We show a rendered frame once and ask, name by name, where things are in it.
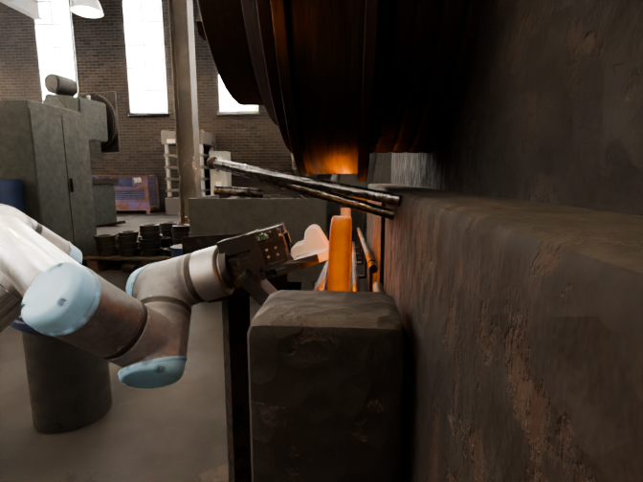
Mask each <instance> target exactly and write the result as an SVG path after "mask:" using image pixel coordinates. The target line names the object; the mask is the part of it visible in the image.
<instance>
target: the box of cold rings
mask: <svg viewBox="0 0 643 482"><path fill-rule="evenodd" d="M188 215H189V234H188V237H190V236H203V235H216V234H230V233H243V232H251V231H254V230H257V229H261V228H264V227H268V226H271V225H274V224H277V223H281V222H283V223H284V226H285V228H286V230H287V231H288V232H289V235H290V238H291V243H290V245H291V249H292V248H293V247H294V246H295V244H296V243H297V242H299V241H301V240H304V234H305V231H306V230H307V229H308V227H309V226H311V225H318V226H320V227H321V230H322V231H323V233H324V235H325V236H326V238H327V237H328V233H327V201H324V200H322V199H307V198H305V197H303V196H302V195H300V194H299V196H298V199H294V198H293V197H291V196H287V195H280V194H263V198H254V197H240V196H227V195H209V196H202V197H195V198H188ZM325 262H326V260H325V261H323V262H320V263H318V264H315V265H313V266H310V267H307V268H304V269H301V270H298V271H295V272H291V273H288V274H287V280H288V282H301V290H302V291H313V289H314V282H317V280H318V278H319V276H320V274H321V272H322V269H323V266H324V264H325Z"/></svg>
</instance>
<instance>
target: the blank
mask: <svg viewBox="0 0 643 482"><path fill-rule="evenodd" d="M351 232H352V218H351V216H336V215H335V216H333V217H332V219H331V225H330V233H329V248H328V277H327V289H328V291H345V292H350V267H351Z"/></svg>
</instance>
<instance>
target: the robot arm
mask: <svg viewBox="0 0 643 482"><path fill-rule="evenodd" d="M256 235H257V236H256ZM290 243H291V238H290V235H289V232H288V231H287V230H286V228H285V226H284V223H283V222H281V223H277V224H274V225H271V226H268V227H264V228H261V229H257V230H254V231H251V232H249V233H246V234H242V235H239V236H236V237H233V238H227V239H223V240H221V241H220V242H217V243H216V245H217V246H213V247H210V248H206V249H203V250H200V251H197V252H192V253H188V254H185V255H181V256H178V257H174V258H171V259H168V260H165V261H161V262H158V263H157V262H154V263H150V264H147V265H145V266H144V267H141V268H140V269H137V270H136V271H134V272H133V273H132V274H131V275H130V276H129V278H128V280H127V283H126V287H125V290H126V292H124V291H122V290H121V289H119V288H117V287H116V286H114V285H113V284H111V283H109V282H108V281H106V280H105V279H103V278H102V277H101V276H99V275H98V274H96V273H95V272H93V271H92V270H90V269H89V268H87V267H85V266H82V265H81V263H82V253H81V251H80V250H79V249H78V248H76V247H75V246H73V245H72V244H71V242H69V241H66V240H64V239H63V238H61V237H60V236H58V235H57V234H55V233H53V232H52V231H50V230H48V229H47V228H45V227H43V226H42V225H40V224H39V223H37V222H36V221H34V219H32V218H31V217H29V216H28V215H26V214H24V213H23V212H21V211H20V210H18V209H16V208H13V207H11V206H8V205H3V204H0V334H1V333H2V332H3V331H4V330H5V329H6V328H7V327H8V326H9V325H10V324H12V323H13V322H14V321H15V320H16V319H17V318H18V317H19V316H20V315H21V316H22V318H23V320H24V321H25V322H26V323H27V324H28V325H30V326H31V327H32V328H33V329H34V330H36V331H37V332H39V333H41V334H43V335H46V336H51V337H55V338H57V339H59V340H63V341H65V342H68V343H70V344H72V345H74V346H76V347H78V348H80V349H83V350H85V351H87V352H90V353H92V354H94V355H97V356H99V357H102V358H103V359H105V360H107V361H109V362H112V363H114V364H117V365H119V366H120V367H121V370H120V371H119V379H120V381H121V382H122V383H123V384H125V385H127V386H130V387H135V388H157V387H163V386H167V385H169V384H173V383H176V382H177V381H179V380H180V379H181V378H182V376H183V374H184V371H185V364H186V361H187V359H188V357H187V350H188V333H189V325H190V316H191V307H192V305H195V304H199V303H203V302H206V301H210V300H213V299H217V298H219V297H223V296H229V295H231V294H232V293H233V290H234V288H237V287H240V286H241V287H242V288H243V289H244V290H245V291H246V292H247V293H248V294H249V295H250V296H251V297H252V298H253V299H254V300H255V301H256V302H257V303H258V304H259V305H260V306H262V305H263V303H264V302H265V301H266V299H267V298H268V296H269V295H270V294H272V293H275V292H277V289H276V288H275V287H274V286H273V285H272V284H271V283H270V282H269V281H268V280H267V279H270V278H274V277H279V276H283V275H285V274H288V273H291V272H295V271H298V270H301V269H304V268H307V267H310V266H313V265H315V264H318V263H320V262H323V261H325V260H327V259H328V248H329V241H328V240H327V238H326V236H325V235H324V233H323V231H322V229H321V227H320V226H318V225H311V226H309V227H308V229H307V230H306V231H305V234H304V240H301V241H299V242H297V243H296V244H295V246H294V247H293V248H292V249H291V245H290Z"/></svg>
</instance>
